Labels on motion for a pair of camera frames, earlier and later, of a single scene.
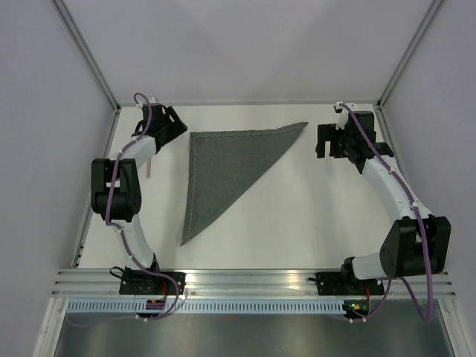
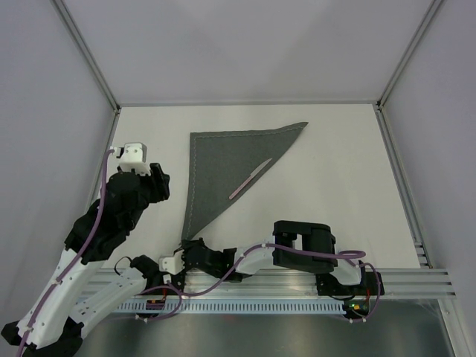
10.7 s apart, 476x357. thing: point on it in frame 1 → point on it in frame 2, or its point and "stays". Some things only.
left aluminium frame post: x=86 y=53 stays
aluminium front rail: x=105 y=282 stays
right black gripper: x=328 y=132 → x=187 y=244
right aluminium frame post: x=434 y=5 stays
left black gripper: x=178 y=129 → x=160 y=181
